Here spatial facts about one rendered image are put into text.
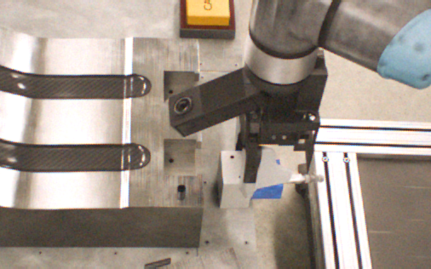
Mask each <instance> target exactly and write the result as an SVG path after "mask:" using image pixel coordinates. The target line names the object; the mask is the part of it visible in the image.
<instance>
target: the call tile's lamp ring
mask: <svg viewBox="0 0 431 269"><path fill-rule="evenodd" d="M180 1H181V28H192V29H217V30H235V13H234V2H233V0H229V8H230V19H231V26H206V25H186V17H185V0H180Z"/></svg>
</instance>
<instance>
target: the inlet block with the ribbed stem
mask: <svg viewBox="0 0 431 269"><path fill-rule="evenodd" d="M242 152H243V151H232V152H221V155H220V160H219V165H218V170H217V185H218V193H219V202H220V209H247V208H249V201H250V199H280V198H281V197H282V190H283V187H284V185H283V184H301V183H302V181H304V182H305V183H306V182H309V183H311V182H313V181H314V183H316V182H318V181H319V183H321V182H322V181H325V177H324V176H323V175H321V174H319V175H316V174H314V176H313V175H309V176H308V175H304V176H302V174H293V175H292V176H291V179H290V180H288V181H287V182H286V183H283V184H279V185H276V186H265V187H262V188H258V189H257V190H255V191H254V195H253V196H252V197H251V198H244V195H243V194H242V192H241V191H240V190H239V176H240V170H241V166H242Z"/></svg>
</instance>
